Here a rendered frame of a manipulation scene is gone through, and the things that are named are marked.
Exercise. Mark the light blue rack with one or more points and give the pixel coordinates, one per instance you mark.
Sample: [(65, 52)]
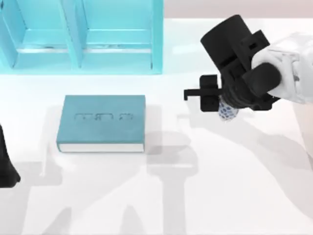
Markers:
[(117, 19)]

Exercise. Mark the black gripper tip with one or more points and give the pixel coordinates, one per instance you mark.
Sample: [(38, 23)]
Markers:
[(6, 169)]

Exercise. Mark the blue and white patterned cup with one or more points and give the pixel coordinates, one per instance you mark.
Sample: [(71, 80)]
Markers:
[(227, 113)]

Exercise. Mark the teal hardcover book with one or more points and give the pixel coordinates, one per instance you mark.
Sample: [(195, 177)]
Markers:
[(102, 129)]

